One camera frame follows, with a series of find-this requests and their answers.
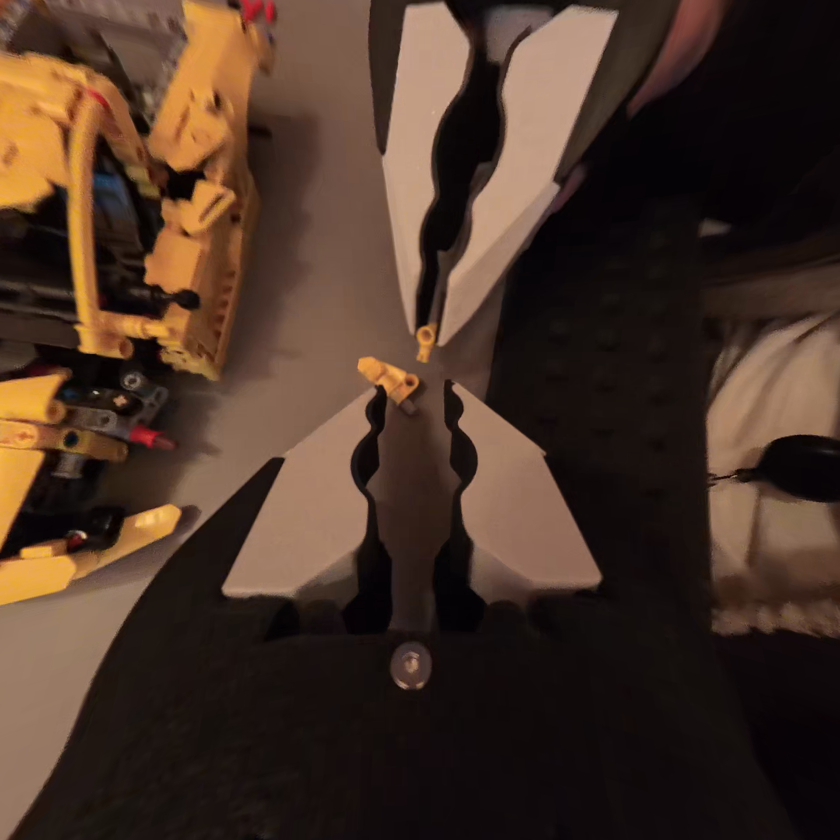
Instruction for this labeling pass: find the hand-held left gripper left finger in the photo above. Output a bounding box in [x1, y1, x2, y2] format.
[223, 386, 395, 635]

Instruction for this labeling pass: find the yellow angled toy piece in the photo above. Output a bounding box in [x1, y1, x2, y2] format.
[356, 356, 421, 405]

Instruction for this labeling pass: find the yellow toy brick car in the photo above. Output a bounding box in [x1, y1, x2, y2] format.
[0, 0, 278, 606]

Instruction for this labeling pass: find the grey desk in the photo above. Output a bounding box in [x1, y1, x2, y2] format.
[0, 0, 514, 821]

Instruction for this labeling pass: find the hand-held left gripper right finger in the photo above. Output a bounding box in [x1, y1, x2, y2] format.
[433, 381, 603, 635]

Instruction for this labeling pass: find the person's right hand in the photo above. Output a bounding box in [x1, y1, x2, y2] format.
[626, 0, 733, 120]

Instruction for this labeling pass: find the black strap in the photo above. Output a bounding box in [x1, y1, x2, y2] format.
[707, 434, 840, 504]

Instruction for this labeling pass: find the white shirt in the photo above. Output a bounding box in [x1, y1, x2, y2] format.
[707, 315, 840, 593]

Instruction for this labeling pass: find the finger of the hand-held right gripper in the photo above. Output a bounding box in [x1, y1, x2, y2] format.
[382, 5, 475, 334]
[434, 8, 621, 347]

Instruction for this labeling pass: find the perforated panel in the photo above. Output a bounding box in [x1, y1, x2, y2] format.
[487, 131, 714, 632]

